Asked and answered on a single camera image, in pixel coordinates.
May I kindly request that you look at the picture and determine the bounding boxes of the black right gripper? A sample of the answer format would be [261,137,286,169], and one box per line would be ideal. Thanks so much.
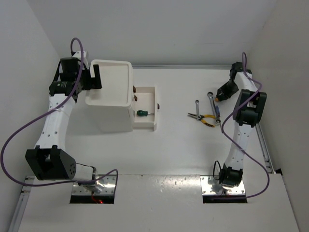
[218,80,239,101]

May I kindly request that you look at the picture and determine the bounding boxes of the green handle screwdriver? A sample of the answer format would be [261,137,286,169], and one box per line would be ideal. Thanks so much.
[137,110,154,117]

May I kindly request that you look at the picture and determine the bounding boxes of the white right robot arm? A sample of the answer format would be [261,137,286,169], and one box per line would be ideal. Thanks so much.
[215,62,267,188]

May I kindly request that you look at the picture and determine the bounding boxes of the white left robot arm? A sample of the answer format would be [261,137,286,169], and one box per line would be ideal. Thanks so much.
[25,51,104,193]

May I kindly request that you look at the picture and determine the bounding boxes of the short silver wrench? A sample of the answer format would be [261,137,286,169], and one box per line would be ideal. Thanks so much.
[195,100,201,120]

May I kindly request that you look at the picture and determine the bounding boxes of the long silver ratchet wrench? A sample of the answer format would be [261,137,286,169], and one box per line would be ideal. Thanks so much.
[207,92,219,126]

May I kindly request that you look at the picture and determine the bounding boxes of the white drawer cabinet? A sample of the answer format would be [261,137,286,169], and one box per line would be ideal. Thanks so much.
[85,59,134,133]

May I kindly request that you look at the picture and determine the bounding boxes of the blue handle screwdriver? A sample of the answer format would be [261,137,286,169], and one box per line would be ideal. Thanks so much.
[215,105,222,131]

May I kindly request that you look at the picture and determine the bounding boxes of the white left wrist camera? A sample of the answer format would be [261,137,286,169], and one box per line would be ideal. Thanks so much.
[71,51,89,66]

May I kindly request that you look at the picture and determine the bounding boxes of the yellow handle pliers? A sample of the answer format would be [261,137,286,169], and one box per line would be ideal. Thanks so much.
[187,113,215,128]

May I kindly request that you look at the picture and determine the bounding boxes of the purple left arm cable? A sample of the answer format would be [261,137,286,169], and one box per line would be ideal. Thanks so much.
[0,37,118,189]

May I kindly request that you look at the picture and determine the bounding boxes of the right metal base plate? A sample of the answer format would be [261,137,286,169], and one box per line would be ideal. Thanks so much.
[200,175,246,197]

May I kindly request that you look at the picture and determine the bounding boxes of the metal base plate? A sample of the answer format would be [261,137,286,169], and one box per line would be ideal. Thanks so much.
[71,174,117,196]
[200,175,246,197]

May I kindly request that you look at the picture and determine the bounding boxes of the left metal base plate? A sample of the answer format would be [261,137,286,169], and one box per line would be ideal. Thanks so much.
[71,174,117,196]

